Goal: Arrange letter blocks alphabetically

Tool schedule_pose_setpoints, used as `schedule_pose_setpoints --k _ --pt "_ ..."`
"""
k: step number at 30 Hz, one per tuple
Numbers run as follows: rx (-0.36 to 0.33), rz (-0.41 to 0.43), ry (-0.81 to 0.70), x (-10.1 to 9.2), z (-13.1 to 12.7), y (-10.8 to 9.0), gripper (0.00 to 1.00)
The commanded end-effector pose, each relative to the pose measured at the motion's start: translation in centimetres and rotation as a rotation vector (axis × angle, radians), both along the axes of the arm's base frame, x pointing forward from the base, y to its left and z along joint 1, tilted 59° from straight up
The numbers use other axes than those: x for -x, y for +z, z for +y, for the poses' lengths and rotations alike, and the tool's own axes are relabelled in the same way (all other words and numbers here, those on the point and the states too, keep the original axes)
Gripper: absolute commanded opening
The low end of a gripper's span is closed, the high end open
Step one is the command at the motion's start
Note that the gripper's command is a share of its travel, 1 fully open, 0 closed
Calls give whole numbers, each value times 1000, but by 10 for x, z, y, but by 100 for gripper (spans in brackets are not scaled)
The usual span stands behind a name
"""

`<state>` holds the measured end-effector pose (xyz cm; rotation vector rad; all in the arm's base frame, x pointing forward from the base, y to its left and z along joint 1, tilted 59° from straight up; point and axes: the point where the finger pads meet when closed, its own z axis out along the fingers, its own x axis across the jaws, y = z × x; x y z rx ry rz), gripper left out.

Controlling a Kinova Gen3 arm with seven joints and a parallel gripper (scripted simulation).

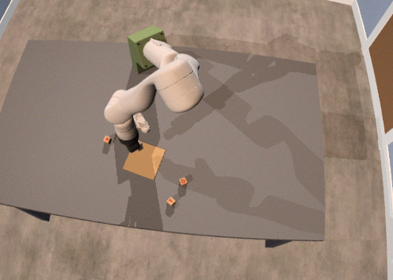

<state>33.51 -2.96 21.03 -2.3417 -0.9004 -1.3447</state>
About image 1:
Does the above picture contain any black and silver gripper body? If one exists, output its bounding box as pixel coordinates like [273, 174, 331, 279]
[115, 113, 150, 153]

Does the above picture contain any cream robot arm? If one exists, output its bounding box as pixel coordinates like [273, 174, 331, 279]
[104, 38, 204, 134]

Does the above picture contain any orange square mat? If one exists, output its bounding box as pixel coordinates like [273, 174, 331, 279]
[123, 142, 166, 180]

